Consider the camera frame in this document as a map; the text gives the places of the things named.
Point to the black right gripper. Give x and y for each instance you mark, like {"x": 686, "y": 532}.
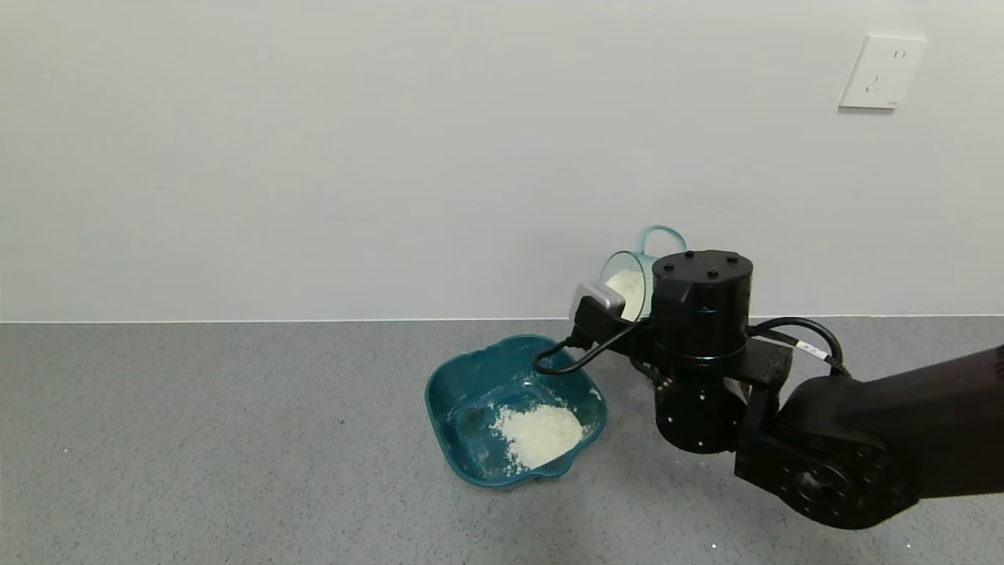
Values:
{"x": 637, "y": 341}

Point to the clear ribbed plastic cup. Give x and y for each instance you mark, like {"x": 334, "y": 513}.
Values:
{"x": 643, "y": 263}

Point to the white powder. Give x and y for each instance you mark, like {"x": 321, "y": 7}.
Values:
{"x": 541, "y": 435}

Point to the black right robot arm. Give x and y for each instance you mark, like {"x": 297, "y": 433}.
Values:
{"x": 863, "y": 439}

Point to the teal square plastic tray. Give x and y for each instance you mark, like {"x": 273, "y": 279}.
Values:
{"x": 471, "y": 392}

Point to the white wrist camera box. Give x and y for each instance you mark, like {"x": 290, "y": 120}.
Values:
{"x": 598, "y": 298}

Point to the white wall socket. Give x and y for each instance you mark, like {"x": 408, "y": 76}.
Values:
{"x": 882, "y": 72}

